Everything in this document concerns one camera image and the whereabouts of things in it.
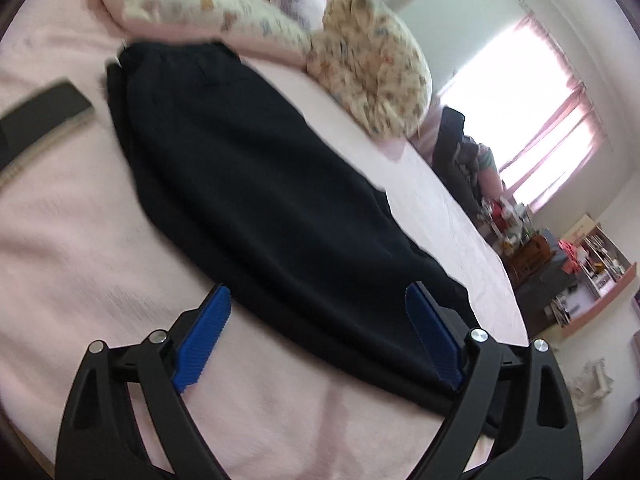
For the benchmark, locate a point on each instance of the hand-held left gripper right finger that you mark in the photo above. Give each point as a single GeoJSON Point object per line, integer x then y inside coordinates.
{"type": "Point", "coordinates": [432, 330]}

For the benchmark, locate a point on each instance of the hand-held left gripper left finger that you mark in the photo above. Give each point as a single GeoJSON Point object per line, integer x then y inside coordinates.
{"type": "Point", "coordinates": [205, 330]}

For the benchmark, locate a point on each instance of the black pants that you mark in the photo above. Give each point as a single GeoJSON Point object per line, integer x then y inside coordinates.
{"type": "Point", "coordinates": [250, 185]}

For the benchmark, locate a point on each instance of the black cabinet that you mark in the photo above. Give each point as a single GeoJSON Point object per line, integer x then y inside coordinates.
{"type": "Point", "coordinates": [545, 285]}

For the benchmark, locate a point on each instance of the wooden chair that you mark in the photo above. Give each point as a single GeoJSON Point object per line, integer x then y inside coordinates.
{"type": "Point", "coordinates": [530, 255]}

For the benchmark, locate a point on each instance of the pile of household clutter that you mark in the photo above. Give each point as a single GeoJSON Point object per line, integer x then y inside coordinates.
{"type": "Point", "coordinates": [502, 225]}

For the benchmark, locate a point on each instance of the pink bed blanket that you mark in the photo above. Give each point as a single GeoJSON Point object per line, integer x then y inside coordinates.
{"type": "Point", "coordinates": [75, 260]}

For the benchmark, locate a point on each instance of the red patterned cloth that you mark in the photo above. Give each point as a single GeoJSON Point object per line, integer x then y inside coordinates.
{"type": "Point", "coordinates": [570, 250]}

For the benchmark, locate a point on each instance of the pink and white bookshelf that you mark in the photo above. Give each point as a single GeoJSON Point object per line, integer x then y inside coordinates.
{"type": "Point", "coordinates": [600, 305]}

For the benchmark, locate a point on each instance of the white metal rack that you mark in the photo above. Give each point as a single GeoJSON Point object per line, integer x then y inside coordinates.
{"type": "Point", "coordinates": [595, 380]}

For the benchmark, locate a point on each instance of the pile of clothes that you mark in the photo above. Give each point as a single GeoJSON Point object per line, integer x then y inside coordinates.
{"type": "Point", "coordinates": [482, 160]}

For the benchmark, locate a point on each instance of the black recliner chair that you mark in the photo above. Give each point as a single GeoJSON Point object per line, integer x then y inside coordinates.
{"type": "Point", "coordinates": [450, 150]}

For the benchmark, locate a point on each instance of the bright window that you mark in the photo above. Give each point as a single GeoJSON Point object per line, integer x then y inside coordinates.
{"type": "Point", "coordinates": [500, 85]}

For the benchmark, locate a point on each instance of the pink window curtain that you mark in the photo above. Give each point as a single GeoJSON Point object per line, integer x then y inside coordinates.
{"type": "Point", "coordinates": [590, 125]}

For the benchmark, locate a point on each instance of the rolled bear print quilt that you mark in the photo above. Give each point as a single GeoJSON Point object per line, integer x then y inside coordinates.
{"type": "Point", "coordinates": [370, 60]}

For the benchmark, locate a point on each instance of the long bear print pillow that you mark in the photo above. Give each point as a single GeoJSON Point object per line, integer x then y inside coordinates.
{"type": "Point", "coordinates": [190, 5]}

